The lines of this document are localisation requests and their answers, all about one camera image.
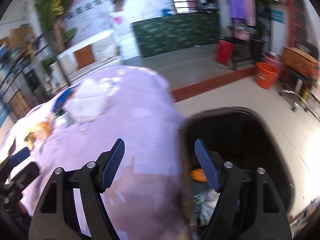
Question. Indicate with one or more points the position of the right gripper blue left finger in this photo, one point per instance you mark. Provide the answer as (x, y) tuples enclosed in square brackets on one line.
[(109, 164)]

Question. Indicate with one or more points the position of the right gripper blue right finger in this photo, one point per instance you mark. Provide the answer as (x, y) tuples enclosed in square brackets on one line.
[(208, 164)]

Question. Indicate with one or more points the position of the black trash bin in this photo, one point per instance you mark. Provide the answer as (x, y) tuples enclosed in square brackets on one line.
[(256, 191)]

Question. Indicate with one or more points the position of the white purple trash in bin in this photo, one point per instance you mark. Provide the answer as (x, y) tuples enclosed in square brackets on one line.
[(204, 205)]

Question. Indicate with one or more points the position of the orange peel in bin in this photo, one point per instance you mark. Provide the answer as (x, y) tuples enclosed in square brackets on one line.
[(198, 175)]

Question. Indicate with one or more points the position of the purple floral bed sheet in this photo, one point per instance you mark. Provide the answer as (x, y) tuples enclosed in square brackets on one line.
[(144, 200)]

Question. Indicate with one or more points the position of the yellow snack packet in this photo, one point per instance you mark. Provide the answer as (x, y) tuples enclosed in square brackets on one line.
[(40, 132)]

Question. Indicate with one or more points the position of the white face mask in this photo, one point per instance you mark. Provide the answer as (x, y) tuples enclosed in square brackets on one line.
[(90, 99)]

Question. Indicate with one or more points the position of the blue snack wrapper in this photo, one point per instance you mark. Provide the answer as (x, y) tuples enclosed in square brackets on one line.
[(62, 99)]

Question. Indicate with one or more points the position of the orange plastic bucket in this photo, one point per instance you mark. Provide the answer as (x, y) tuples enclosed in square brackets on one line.
[(266, 75)]

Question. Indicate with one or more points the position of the white wicker sofa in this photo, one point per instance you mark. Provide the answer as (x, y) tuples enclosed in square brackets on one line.
[(100, 50)]

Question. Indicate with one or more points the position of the red bag on floor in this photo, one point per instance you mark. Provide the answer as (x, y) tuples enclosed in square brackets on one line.
[(224, 52)]

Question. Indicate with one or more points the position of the orange sofa cushion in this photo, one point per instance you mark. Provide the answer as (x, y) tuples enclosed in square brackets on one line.
[(84, 57)]

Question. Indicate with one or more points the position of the black metal rack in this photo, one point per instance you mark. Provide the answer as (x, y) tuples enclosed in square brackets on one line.
[(247, 46)]

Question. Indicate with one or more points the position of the pink plastic basin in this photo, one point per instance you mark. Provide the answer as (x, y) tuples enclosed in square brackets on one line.
[(274, 60)]

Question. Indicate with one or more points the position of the orange cushioned stool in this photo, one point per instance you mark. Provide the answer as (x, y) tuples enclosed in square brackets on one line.
[(302, 70)]

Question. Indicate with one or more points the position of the green patterned mattress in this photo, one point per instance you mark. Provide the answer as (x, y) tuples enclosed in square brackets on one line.
[(170, 33)]

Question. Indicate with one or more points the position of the red wooden ladder shelf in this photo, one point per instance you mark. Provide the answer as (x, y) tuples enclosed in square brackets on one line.
[(297, 22)]

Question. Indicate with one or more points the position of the purple hanging towel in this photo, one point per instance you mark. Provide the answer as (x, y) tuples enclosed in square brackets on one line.
[(237, 11)]

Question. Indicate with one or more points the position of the pink hanging towel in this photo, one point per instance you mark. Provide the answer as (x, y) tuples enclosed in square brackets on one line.
[(250, 11)]

